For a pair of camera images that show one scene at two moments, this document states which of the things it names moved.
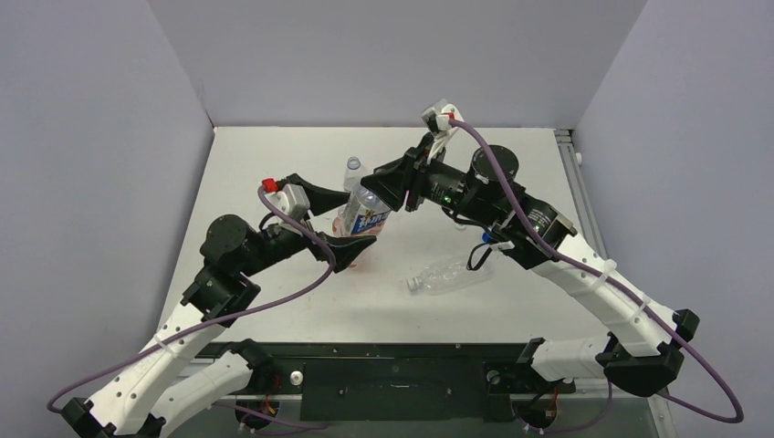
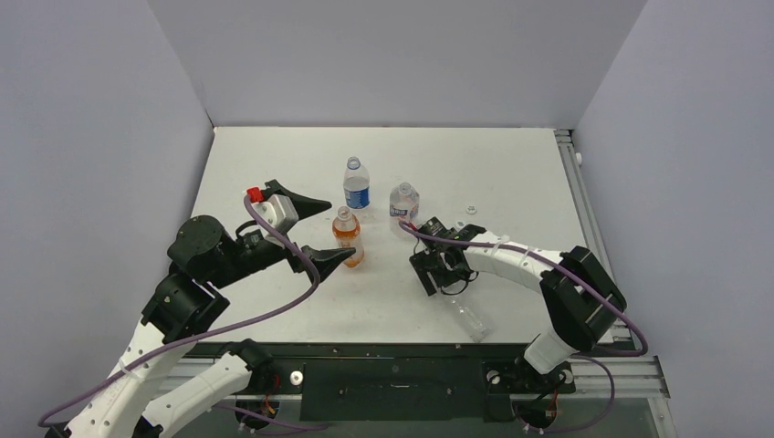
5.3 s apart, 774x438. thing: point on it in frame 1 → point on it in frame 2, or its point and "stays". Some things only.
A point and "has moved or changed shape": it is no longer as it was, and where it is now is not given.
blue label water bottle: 351,182 stays
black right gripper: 413,182 → 427,256
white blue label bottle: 369,216 has moved or changed shape
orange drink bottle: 339,226 stays
